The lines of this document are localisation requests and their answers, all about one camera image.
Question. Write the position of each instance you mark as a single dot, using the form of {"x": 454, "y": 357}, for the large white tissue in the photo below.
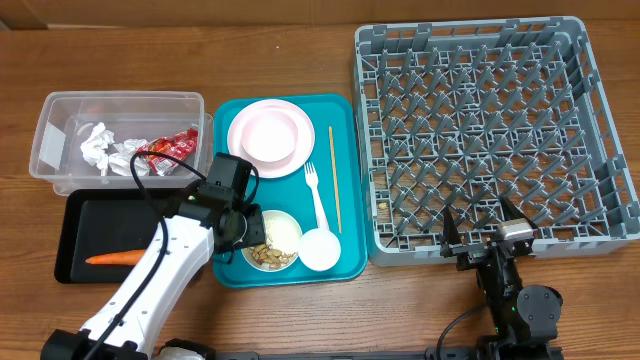
{"x": 119, "y": 159}

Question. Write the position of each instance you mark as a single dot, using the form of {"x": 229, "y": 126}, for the small white round cup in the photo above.
{"x": 319, "y": 249}

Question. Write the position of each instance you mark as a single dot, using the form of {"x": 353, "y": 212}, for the pink white plate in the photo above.
{"x": 275, "y": 135}

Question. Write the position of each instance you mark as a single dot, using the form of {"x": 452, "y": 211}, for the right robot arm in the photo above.
{"x": 525, "y": 317}

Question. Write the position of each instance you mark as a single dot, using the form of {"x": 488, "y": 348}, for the black plastic tray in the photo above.
{"x": 97, "y": 222}

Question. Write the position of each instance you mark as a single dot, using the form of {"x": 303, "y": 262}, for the white bowl with nuts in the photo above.
{"x": 283, "y": 235}

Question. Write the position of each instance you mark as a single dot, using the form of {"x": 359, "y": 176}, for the white plastic fork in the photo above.
{"x": 312, "y": 181}

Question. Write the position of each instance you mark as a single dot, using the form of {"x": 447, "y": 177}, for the wooden chopstick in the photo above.
{"x": 335, "y": 178}

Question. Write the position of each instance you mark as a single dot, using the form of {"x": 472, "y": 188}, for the small white tissue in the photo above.
{"x": 94, "y": 149}

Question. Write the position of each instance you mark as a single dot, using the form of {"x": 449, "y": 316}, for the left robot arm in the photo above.
{"x": 128, "y": 325}

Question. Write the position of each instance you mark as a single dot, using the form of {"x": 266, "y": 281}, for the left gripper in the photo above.
{"x": 257, "y": 234}

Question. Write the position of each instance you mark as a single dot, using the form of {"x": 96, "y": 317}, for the orange carrot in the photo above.
{"x": 124, "y": 258}

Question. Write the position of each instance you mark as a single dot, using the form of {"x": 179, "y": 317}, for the clear plastic bin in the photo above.
{"x": 68, "y": 118}

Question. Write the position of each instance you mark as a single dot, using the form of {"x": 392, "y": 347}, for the grey dishwasher rack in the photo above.
{"x": 457, "y": 114}

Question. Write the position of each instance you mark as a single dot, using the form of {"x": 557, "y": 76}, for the red snack wrapper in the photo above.
{"x": 180, "y": 146}

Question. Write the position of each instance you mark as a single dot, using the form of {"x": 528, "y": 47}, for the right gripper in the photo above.
{"x": 476, "y": 252}

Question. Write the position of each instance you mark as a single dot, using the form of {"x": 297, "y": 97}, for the teal plastic tray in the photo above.
{"x": 290, "y": 194}

